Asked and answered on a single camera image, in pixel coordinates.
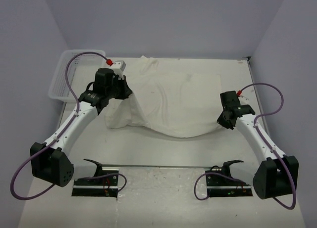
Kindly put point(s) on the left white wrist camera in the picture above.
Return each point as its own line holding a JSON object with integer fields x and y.
{"x": 119, "y": 66}

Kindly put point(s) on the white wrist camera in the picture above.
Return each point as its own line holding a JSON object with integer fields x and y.
{"x": 239, "y": 95}
{"x": 119, "y": 66}

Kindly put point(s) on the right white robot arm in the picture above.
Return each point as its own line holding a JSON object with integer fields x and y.
{"x": 277, "y": 173}

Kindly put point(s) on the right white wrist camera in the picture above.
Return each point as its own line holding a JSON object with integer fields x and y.
{"x": 239, "y": 95}

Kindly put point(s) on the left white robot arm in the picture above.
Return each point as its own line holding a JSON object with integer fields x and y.
{"x": 50, "y": 160}

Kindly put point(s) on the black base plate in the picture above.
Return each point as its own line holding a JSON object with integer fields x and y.
{"x": 105, "y": 187}
{"x": 218, "y": 186}

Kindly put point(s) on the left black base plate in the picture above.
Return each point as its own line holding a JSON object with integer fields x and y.
{"x": 105, "y": 187}

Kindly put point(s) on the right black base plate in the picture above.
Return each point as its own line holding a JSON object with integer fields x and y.
{"x": 218, "y": 186}

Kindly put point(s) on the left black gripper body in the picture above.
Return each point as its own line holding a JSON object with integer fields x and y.
{"x": 111, "y": 90}

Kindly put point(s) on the white plastic basket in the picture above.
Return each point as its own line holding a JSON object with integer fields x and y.
{"x": 80, "y": 67}

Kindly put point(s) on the cream white t shirt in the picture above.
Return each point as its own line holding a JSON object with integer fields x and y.
{"x": 171, "y": 102}

